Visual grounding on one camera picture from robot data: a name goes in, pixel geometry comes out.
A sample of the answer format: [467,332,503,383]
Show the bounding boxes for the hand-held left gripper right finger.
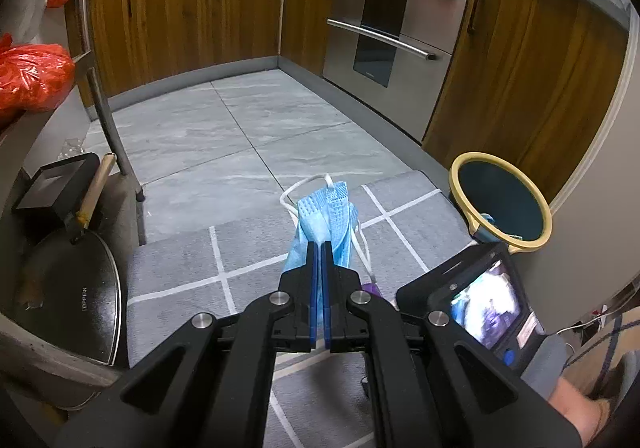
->
[321,241,585,448]

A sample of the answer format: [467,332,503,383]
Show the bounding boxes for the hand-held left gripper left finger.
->
[52,241,323,448]

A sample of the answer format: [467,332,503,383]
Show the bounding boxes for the teal yellow-rimmed waste bin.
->
[448,152,553,254]

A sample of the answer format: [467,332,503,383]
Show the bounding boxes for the person's right forearm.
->
[547,375,618,448]

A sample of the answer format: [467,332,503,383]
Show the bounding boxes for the person's plaid clothing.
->
[565,278,640,429]

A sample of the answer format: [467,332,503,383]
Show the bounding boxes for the grey checked mat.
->
[125,171,501,448]

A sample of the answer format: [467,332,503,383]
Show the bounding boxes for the metal shelf rack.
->
[0,0,148,410]

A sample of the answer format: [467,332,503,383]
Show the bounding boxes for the black square tray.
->
[11,152,102,224]

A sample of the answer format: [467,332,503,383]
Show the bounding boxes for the clear plastic wrap scrap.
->
[57,137,90,161]

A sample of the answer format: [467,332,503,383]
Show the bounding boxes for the stainless built-in oven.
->
[322,0,475,144]

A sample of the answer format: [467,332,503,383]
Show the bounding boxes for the wooden kitchen cabinets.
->
[65,0,629,205]

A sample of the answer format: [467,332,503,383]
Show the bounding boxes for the large red plastic bag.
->
[0,33,77,126]

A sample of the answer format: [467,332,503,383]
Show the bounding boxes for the hanging white plastic bag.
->
[7,0,61,46]

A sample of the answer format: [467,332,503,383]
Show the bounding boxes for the white cables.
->
[557,305,626,335]

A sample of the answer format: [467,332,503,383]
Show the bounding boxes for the black wok with wooden handle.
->
[10,227,124,365]

